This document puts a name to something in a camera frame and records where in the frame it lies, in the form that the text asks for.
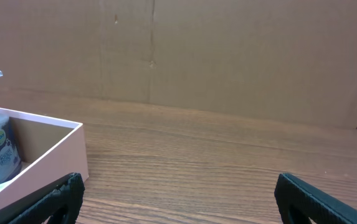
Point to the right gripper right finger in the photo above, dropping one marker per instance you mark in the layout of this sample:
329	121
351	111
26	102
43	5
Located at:
300	202

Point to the white cardboard box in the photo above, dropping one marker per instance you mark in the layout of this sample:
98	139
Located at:
50	147

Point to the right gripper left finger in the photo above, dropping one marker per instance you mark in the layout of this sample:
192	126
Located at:
59	202

